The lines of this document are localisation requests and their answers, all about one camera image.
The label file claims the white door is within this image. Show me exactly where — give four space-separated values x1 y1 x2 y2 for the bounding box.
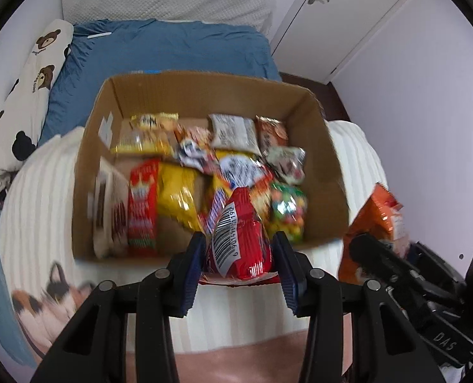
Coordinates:
270 0 427 85

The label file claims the cardboard box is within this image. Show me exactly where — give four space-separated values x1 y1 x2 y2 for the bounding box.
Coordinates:
72 71 351 263

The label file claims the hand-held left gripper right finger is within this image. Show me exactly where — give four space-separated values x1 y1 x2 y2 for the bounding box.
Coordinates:
272 231 447 383

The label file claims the colourful candy packet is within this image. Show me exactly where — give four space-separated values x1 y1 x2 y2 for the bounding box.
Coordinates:
268 181 308 244

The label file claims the orange brown snack packet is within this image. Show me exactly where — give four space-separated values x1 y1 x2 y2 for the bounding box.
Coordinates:
256 116 289 156

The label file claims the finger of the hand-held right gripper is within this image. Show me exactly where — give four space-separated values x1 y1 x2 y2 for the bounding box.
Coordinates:
412 240 465 289
348 232 425 301

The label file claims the plain yellow snack packet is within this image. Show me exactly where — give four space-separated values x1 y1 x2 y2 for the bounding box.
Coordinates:
157 163 207 233

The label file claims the white striped blanket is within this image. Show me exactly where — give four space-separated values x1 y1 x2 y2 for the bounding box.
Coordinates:
0 120 387 383

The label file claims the red striped snack packet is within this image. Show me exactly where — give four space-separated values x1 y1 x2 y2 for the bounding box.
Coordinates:
127 159 161 257

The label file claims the orange red snack packet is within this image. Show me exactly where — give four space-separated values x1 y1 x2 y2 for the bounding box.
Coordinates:
250 181 273 228

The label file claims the white brown snack packet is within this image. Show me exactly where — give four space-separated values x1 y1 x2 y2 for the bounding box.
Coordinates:
93 157 130 259

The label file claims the yellow packet with white label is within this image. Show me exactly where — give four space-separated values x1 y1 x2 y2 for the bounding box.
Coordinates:
214 149 274 191

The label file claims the blue white snack packet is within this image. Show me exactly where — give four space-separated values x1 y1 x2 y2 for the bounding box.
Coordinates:
204 185 230 233

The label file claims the bear print pillow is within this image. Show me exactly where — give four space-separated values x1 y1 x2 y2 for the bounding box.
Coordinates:
0 20 75 203

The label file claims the blue quilt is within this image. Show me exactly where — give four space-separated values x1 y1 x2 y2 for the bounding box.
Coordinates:
37 18 283 148

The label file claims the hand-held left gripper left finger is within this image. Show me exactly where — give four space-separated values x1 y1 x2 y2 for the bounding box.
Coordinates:
29 231 207 383

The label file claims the orange panda snack packet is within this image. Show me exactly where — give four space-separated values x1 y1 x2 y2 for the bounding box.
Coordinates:
174 124 220 175

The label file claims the white grey snack packet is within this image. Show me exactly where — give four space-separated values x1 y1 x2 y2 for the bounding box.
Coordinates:
208 114 261 154

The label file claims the orange white snack packet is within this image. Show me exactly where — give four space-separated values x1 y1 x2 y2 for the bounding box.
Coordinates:
338 184 411 286

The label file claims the yellow cookie packet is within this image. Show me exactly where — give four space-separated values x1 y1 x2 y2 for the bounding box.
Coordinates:
111 112 180 156

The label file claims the white red green snack packet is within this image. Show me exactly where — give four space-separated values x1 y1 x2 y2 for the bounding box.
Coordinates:
265 146 306 186

